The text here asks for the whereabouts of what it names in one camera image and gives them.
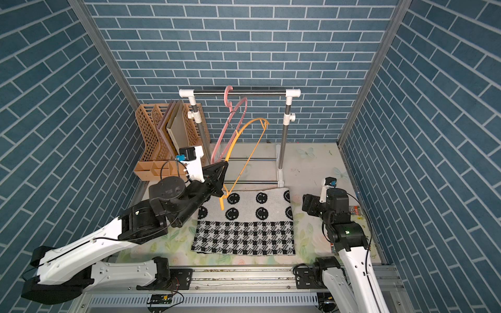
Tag green circuit board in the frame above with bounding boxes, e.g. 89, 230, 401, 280
147, 294, 173, 306

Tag floral table mat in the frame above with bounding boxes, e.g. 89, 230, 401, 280
118, 143, 370, 266

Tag colourful children's picture book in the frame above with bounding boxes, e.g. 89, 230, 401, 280
331, 206, 363, 254

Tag houndstooth black white scarf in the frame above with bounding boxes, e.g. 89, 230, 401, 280
191, 221, 296, 256

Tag white and steel clothes rack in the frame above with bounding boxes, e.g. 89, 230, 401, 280
178, 87, 302, 189

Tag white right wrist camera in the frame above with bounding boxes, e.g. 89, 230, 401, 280
320, 177, 337, 203

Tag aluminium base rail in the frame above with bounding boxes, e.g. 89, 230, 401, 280
70, 265, 412, 312

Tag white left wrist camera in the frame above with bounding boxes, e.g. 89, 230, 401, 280
176, 146, 205, 183

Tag beige book in organizer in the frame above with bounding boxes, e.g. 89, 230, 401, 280
167, 100, 189, 153

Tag pink plastic hanger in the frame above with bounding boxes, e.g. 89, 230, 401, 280
211, 86, 248, 164

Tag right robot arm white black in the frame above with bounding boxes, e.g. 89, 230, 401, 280
302, 186, 390, 312

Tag orange plastic hanger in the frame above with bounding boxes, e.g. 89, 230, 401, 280
218, 117, 271, 211

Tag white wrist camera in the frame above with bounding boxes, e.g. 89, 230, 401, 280
176, 146, 205, 183
320, 177, 337, 203

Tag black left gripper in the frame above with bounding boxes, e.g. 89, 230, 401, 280
170, 159, 230, 224

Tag smiley face knit scarf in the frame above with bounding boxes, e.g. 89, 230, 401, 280
197, 188, 294, 222

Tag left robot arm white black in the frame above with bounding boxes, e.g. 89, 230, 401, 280
21, 161, 228, 305

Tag peach plastic desk organizer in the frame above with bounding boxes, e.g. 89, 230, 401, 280
134, 100, 210, 181

